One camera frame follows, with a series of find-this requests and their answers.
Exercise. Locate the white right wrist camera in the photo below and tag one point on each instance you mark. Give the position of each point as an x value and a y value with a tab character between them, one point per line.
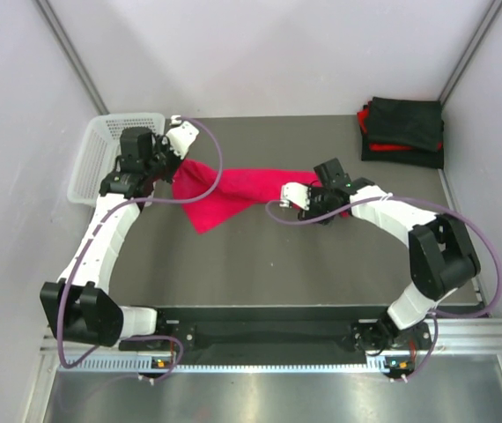
295	194

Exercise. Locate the pink t shirt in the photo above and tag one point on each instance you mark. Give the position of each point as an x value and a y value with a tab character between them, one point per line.
238	189

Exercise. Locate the black folded t shirt top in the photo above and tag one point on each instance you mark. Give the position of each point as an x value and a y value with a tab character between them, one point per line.
405	123

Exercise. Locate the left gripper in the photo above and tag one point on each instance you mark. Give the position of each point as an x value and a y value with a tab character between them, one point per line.
161	144

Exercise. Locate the aluminium corner post left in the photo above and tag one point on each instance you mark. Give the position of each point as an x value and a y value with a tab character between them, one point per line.
66	45

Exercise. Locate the aluminium corner post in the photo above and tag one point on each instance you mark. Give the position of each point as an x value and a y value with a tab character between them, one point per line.
66	45
471	47

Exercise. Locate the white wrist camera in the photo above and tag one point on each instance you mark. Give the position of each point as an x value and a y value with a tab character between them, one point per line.
181	135
295	194

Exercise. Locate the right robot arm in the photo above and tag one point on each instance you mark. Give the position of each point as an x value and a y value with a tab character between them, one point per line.
442	257

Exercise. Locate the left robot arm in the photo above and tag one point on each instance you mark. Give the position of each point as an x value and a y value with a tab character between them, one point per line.
78	306

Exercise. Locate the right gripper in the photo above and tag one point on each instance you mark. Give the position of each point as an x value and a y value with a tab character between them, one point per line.
313	192

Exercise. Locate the slotted grey cable duct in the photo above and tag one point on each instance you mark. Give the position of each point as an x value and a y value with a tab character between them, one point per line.
147	364

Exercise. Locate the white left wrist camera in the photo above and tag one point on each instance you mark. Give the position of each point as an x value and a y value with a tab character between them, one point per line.
181	135

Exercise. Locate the white plastic basket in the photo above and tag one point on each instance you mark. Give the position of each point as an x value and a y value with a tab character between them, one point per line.
99	147

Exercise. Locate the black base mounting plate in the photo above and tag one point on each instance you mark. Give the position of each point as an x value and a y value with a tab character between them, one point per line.
255	335

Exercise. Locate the aluminium frame rail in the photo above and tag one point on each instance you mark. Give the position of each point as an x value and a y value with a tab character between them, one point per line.
456	336

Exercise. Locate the aluminium corner post right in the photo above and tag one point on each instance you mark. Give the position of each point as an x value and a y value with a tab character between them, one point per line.
471	47

